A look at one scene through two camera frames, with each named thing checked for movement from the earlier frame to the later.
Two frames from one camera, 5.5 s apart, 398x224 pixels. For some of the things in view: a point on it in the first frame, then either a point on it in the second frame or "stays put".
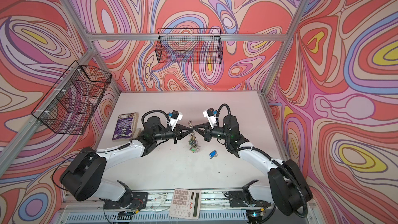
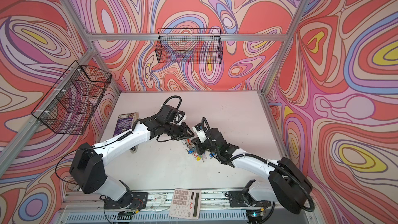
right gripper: x=207 y=134 -> x=199 y=145
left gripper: x=179 y=135 stays put
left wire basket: x=69 y=103 stays put
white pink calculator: x=185 y=204 stays put
